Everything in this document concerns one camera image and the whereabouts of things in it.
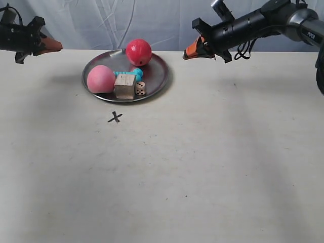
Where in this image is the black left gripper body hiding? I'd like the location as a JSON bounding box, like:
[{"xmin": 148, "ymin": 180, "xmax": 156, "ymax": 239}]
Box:
[{"xmin": 1, "ymin": 16, "xmax": 45, "ymax": 64}]

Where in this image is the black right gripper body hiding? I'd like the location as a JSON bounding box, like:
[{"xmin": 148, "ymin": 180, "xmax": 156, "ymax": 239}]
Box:
[{"xmin": 192, "ymin": 9, "xmax": 265, "ymax": 63}]

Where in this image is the round metal plate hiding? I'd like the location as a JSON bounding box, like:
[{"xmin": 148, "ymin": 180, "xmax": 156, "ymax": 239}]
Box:
[{"xmin": 82, "ymin": 49, "xmax": 169, "ymax": 103}]

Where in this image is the red toy apple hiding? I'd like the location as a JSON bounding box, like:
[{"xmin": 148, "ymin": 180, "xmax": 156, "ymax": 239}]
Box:
[{"xmin": 126, "ymin": 39, "xmax": 152, "ymax": 66}]

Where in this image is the teal bone toy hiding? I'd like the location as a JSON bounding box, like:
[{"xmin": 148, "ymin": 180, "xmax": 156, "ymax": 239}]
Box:
[{"xmin": 113, "ymin": 68, "xmax": 143, "ymax": 82}]

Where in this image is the pink toy peach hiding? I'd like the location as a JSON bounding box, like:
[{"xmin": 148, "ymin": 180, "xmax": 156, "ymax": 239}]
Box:
[{"xmin": 87, "ymin": 65, "xmax": 116, "ymax": 94}]

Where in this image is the small wooden die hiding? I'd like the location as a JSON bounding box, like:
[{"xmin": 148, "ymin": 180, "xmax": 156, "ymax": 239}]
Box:
[{"xmin": 135, "ymin": 82, "xmax": 146, "ymax": 96}]

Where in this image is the wooden cube block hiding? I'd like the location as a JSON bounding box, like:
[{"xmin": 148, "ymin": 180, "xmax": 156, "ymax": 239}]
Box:
[{"xmin": 114, "ymin": 74, "xmax": 136, "ymax": 100}]

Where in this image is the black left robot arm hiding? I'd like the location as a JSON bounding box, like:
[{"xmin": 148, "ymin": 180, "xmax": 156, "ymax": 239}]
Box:
[{"xmin": 1, "ymin": 16, "xmax": 63, "ymax": 64}]

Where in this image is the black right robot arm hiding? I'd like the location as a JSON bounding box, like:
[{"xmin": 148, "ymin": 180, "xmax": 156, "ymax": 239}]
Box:
[{"xmin": 183, "ymin": 0, "xmax": 323, "ymax": 92}]

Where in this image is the white backdrop cloth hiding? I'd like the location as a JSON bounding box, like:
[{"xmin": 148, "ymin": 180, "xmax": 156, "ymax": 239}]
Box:
[{"xmin": 0, "ymin": 0, "xmax": 324, "ymax": 53}]

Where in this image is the black X mark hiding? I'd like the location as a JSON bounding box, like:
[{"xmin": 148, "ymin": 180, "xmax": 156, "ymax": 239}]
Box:
[{"xmin": 107, "ymin": 111, "xmax": 123, "ymax": 124}]

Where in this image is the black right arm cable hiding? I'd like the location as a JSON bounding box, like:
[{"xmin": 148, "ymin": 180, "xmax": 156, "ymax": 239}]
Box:
[{"xmin": 234, "ymin": 39, "xmax": 255, "ymax": 61}]

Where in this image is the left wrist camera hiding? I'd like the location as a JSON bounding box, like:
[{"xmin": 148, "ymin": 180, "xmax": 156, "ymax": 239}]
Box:
[{"xmin": 1, "ymin": 3, "xmax": 17, "ymax": 24}]

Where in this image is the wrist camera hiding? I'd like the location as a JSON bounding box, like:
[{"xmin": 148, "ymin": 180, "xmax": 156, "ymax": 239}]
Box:
[
  {"xmin": 211, "ymin": 0, "xmax": 235, "ymax": 22},
  {"xmin": 1, "ymin": 3, "xmax": 17, "ymax": 24}
]

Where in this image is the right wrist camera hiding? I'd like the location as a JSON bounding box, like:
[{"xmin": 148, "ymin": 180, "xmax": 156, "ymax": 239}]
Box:
[{"xmin": 211, "ymin": 0, "xmax": 235, "ymax": 22}]

